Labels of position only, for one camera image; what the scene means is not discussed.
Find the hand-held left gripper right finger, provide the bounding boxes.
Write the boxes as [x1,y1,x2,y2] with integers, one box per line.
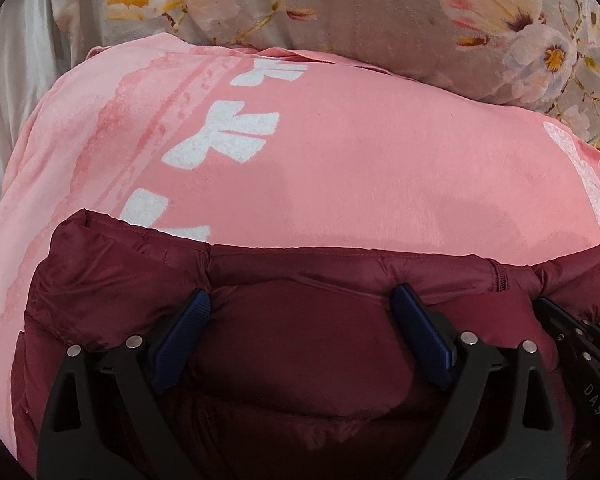
[391,283,568,480]

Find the grey floral quilt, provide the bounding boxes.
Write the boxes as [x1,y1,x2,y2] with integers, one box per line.
[45,0,600,166]

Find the pink printed blanket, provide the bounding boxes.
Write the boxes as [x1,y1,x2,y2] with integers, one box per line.
[0,32,600,480]

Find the white satin sheet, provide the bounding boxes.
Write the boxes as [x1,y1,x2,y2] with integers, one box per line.
[0,0,76,236]

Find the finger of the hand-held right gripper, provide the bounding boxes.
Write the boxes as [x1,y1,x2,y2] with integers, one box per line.
[534,297,600,358]

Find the maroon puffer jacket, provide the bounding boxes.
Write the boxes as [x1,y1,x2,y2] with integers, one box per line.
[10,209,600,480]

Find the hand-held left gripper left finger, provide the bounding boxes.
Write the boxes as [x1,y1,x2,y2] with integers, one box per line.
[36,287,212,480]

